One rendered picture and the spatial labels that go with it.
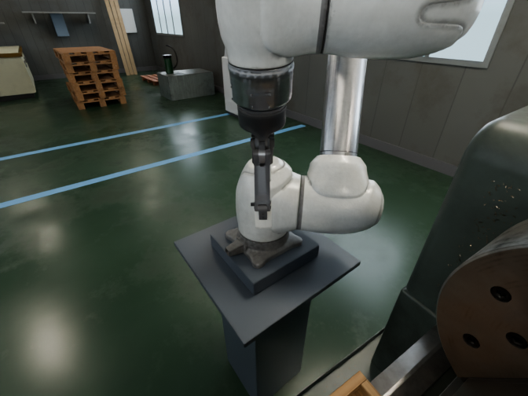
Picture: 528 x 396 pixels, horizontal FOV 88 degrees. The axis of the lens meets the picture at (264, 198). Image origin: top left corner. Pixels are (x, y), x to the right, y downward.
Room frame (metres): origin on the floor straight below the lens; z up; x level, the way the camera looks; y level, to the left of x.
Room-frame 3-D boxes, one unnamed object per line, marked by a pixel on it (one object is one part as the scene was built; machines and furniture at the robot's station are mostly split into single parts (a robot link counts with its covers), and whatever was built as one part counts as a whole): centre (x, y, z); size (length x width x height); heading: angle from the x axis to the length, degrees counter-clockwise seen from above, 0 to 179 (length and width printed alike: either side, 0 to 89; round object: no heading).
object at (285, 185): (0.65, -0.01, 0.97); 0.18 x 0.16 x 0.22; 81
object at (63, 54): (5.84, 3.41, 0.47); 1.30 x 0.90 x 0.93; 37
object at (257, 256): (0.64, 0.02, 0.83); 0.22 x 0.18 x 0.06; 127
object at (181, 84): (6.37, 1.73, 0.48); 1.00 x 0.81 x 0.96; 127
